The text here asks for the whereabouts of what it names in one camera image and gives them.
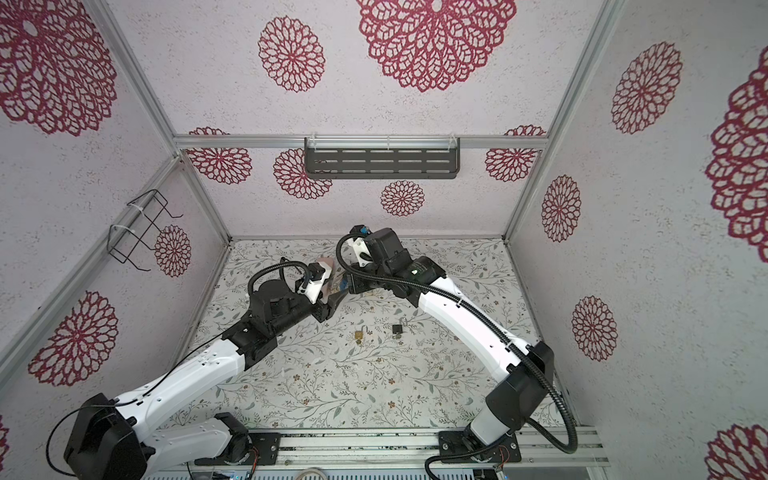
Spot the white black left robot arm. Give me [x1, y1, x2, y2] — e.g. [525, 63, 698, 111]
[63, 279, 347, 479]

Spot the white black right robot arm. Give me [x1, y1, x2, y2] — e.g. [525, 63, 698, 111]
[335, 226, 562, 450]

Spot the pink rectangular case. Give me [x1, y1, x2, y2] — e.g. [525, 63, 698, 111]
[317, 257, 335, 298]

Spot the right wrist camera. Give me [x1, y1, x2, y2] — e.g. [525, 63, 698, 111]
[346, 225, 372, 267]

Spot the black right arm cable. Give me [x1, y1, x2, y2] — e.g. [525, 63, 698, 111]
[334, 230, 579, 480]

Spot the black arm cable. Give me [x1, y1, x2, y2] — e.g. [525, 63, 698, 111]
[44, 257, 313, 478]
[334, 230, 579, 480]

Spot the dark grey wall shelf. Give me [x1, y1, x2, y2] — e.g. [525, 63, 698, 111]
[304, 137, 461, 180]

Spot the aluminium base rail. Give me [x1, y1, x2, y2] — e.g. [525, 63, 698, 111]
[155, 427, 610, 479]

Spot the black wire wall rack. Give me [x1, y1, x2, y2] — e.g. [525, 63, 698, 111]
[106, 189, 183, 272]

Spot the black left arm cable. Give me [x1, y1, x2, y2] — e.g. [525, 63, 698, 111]
[44, 257, 313, 478]

